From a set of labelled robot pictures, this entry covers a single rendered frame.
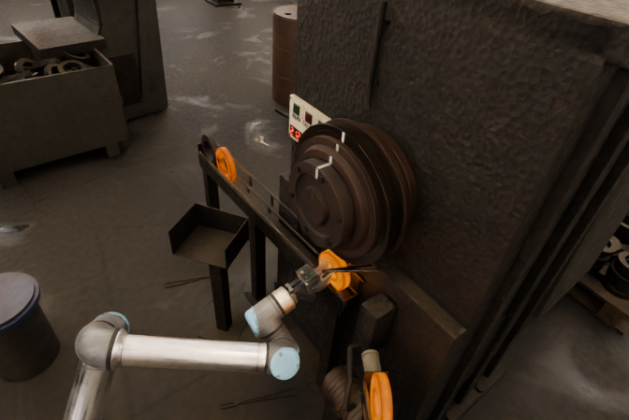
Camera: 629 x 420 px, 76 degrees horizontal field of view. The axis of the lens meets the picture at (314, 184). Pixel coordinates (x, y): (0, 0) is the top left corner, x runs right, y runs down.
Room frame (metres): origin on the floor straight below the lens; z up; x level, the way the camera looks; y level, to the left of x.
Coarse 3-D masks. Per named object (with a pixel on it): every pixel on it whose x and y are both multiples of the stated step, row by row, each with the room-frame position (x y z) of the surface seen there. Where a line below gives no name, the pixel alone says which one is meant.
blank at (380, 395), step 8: (376, 376) 0.61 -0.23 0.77; (384, 376) 0.61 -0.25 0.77; (376, 384) 0.59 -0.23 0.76; (384, 384) 0.58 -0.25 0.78; (376, 392) 0.58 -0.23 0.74; (384, 392) 0.56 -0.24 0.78; (376, 400) 0.58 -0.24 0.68; (384, 400) 0.54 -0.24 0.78; (376, 408) 0.56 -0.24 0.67; (384, 408) 0.52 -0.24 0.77; (392, 408) 0.53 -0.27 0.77; (376, 416) 0.53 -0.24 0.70; (384, 416) 0.51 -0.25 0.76; (392, 416) 0.51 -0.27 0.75
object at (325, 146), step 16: (304, 144) 1.11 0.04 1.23; (320, 144) 1.04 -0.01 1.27; (336, 160) 0.96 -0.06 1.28; (352, 160) 0.93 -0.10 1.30; (352, 176) 0.91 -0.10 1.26; (368, 176) 0.90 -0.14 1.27; (352, 192) 0.89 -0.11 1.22; (368, 192) 0.87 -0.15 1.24; (368, 208) 0.86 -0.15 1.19; (368, 224) 0.85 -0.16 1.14; (352, 240) 0.87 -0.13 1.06; (368, 240) 0.84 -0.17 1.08; (352, 256) 0.88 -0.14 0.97
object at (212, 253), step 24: (192, 216) 1.32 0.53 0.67; (216, 216) 1.33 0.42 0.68; (240, 216) 1.30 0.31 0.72; (192, 240) 1.25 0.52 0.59; (216, 240) 1.26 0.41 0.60; (240, 240) 1.21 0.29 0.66; (216, 264) 1.12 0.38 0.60; (216, 288) 1.19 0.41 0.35; (216, 312) 1.20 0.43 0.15; (240, 312) 1.31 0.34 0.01; (216, 336) 1.16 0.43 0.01
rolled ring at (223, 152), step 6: (216, 150) 1.76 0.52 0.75; (222, 150) 1.71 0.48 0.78; (216, 156) 1.77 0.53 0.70; (222, 156) 1.77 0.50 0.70; (228, 156) 1.68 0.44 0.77; (216, 162) 1.77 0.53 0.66; (222, 162) 1.76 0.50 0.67; (228, 162) 1.65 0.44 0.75; (222, 168) 1.74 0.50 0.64; (228, 168) 1.65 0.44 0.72; (234, 168) 1.65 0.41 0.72; (228, 174) 1.65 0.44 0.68; (234, 174) 1.64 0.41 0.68; (234, 180) 1.66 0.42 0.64
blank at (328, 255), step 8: (320, 256) 1.07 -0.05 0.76; (328, 256) 1.03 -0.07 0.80; (336, 256) 1.02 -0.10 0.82; (336, 264) 0.99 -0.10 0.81; (344, 264) 0.99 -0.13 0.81; (336, 272) 0.99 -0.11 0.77; (344, 272) 0.97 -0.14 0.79; (336, 280) 0.98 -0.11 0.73; (344, 280) 0.96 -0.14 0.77; (336, 288) 0.98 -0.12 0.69
